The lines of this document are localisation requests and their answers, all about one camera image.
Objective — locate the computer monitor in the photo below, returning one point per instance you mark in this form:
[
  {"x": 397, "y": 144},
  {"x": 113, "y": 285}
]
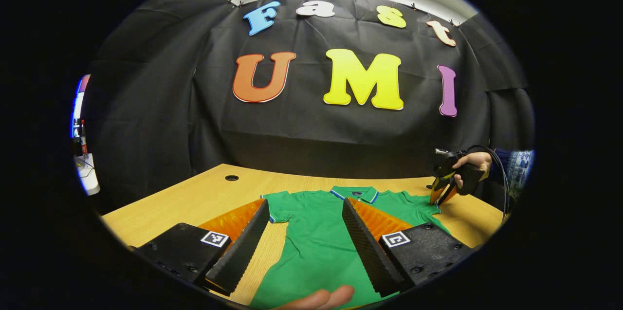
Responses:
[{"x": 78, "y": 105}]

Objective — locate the red bottle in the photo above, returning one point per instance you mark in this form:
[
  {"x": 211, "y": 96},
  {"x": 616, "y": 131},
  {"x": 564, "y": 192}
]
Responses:
[{"x": 83, "y": 140}]

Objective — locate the green T-shirt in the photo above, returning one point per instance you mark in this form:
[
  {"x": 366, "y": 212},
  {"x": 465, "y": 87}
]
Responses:
[{"x": 316, "y": 251}]

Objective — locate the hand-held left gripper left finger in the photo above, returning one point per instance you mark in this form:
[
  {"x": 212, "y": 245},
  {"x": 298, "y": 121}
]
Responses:
[{"x": 246, "y": 246}]

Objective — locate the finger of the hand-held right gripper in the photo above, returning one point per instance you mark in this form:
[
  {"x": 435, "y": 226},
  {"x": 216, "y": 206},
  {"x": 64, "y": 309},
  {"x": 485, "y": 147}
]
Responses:
[
  {"x": 435, "y": 191},
  {"x": 450, "y": 192}
]

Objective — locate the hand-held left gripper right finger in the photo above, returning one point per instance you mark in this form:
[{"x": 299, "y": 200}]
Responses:
[{"x": 367, "y": 251}]

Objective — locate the black backdrop cloth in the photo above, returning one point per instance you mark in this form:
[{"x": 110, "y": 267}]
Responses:
[{"x": 316, "y": 144}]

